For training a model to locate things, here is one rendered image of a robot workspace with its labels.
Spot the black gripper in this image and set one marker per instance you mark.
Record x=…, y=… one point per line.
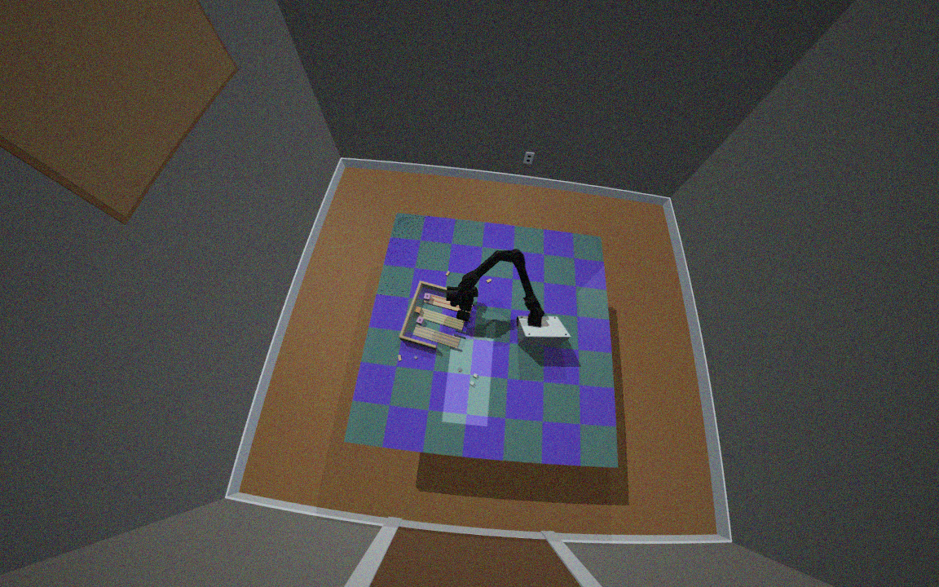
x=462, y=314

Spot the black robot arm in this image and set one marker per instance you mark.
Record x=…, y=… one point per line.
x=469, y=280

